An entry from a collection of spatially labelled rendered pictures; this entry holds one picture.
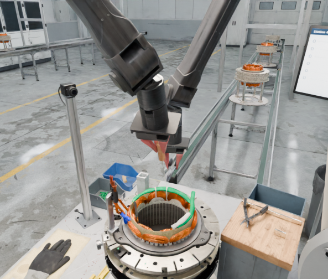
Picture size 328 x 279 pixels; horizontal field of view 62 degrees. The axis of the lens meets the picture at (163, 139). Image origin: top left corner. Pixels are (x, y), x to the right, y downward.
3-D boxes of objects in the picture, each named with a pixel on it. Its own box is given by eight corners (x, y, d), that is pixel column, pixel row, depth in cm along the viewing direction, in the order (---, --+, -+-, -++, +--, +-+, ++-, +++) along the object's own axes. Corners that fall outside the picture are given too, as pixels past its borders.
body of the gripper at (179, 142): (158, 140, 89) (157, 119, 86) (189, 143, 88) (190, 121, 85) (154, 149, 84) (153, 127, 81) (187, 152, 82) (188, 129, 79)
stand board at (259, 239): (243, 202, 93) (243, 196, 92) (303, 224, 83) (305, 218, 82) (219, 240, 78) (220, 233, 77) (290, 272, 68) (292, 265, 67)
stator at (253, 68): (243, 81, 288) (245, 62, 279) (264, 84, 277) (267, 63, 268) (235, 86, 271) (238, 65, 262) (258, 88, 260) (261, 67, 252)
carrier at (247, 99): (236, 92, 305) (239, 65, 292) (272, 98, 286) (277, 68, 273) (223, 101, 275) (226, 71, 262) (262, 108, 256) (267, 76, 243)
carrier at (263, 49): (246, 63, 467) (249, 45, 454) (264, 62, 481) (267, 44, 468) (263, 67, 435) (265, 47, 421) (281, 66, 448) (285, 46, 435)
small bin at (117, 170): (141, 178, 152) (141, 167, 149) (130, 192, 141) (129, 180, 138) (115, 172, 158) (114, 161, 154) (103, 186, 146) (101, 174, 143)
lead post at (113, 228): (107, 233, 73) (103, 197, 68) (114, 227, 75) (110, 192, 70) (112, 236, 72) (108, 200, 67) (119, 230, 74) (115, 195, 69)
